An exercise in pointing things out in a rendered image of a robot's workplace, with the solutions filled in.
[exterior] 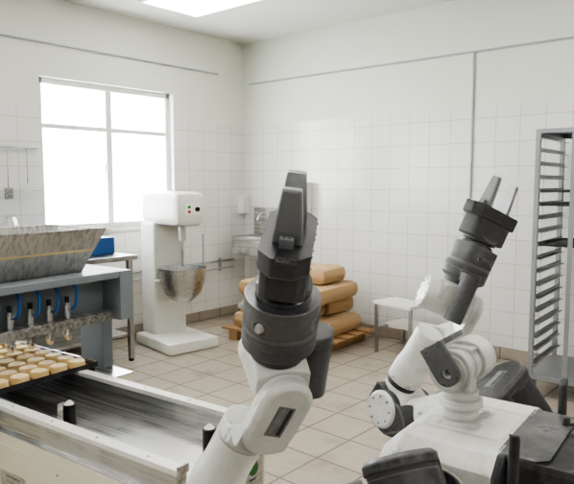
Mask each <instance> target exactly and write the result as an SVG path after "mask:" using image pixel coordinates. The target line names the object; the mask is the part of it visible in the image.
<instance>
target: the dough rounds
mask: <svg viewBox="0 0 574 484"><path fill-rule="evenodd" d="M15 344H16V349H15V352H14V353H13V354H9V353H8V351H7V349H6V346H7V343H4V344H0V389H2V388H5V387H9V386H12V385H15V384H18V383H22V382H25V381H29V380H32V379H36V378H39V377H43V376H47V375H52V374H55V373H59V372H62V371H66V370H69V369H73V368H76V367H80V366H82V365H86V364H87V363H85V360H84V359H83V358H74V357H73V356H72V355H62V354H61V353H60V352H52V351H50V350H42V349H41V348H38V347H35V348H34V349H32V350H29V348H28V346H27V345H21V343H20V342H15Z"/></svg>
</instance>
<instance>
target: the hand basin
mask: <svg viewBox="0 0 574 484"><path fill-rule="evenodd" d="M275 210H277V207H254V208H253V213H254V234H243V235H233V236H232V254H239V255H249V256H257V249H258V246H259V243H260V240H261V237H262V234H263V231H264V229H265V226H266V223H267V221H268V217H269V215H270V212H271V211H275ZM307 212H309V213H310V214H312V182H308V183H307ZM238 214H249V196H238Z"/></svg>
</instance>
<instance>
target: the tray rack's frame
mask: <svg viewBox="0 0 574 484"><path fill-rule="evenodd" d="M540 134H546V135H551V136H555V137H559V138H565V139H568V138H572V154H571V177H570V199H569V222H568V244H567V267H566V289H565V312H564V335H563V355H558V354H557V355H550V356H549V357H548V358H546V359H545V360H544V361H543V362H541V363H540V364H539V365H537V366H536V367H535V368H534V369H533V364H532V359H533V358H534V351H533V345H534V338H533V333H535V326H534V320H535V312H534V307H536V299H535V294H536V286H535V281H537V273H536V268H537V261H538V260H537V259H536V255H537V254H538V247H537V242H538V233H537V229H538V212H539V206H538V202H539V193H538V189H539V186H540V180H539V175H540V166H539V162H540V161H541V152H540V148H541V138H540ZM573 226H574V127H572V128H553V129H537V133H536V159H535V185H534V211H533V237H532V263H531V289H530V315H529V341H528V366H527V369H528V371H529V376H530V377H531V379H533V380H534V382H535V384H536V385H537V380H542V381H547V382H553V383H558V384H559V379H560V377H566V378H568V386H573V387H574V357H571V356H568V337H569V314H570V292H571V270H572V248H573Z"/></svg>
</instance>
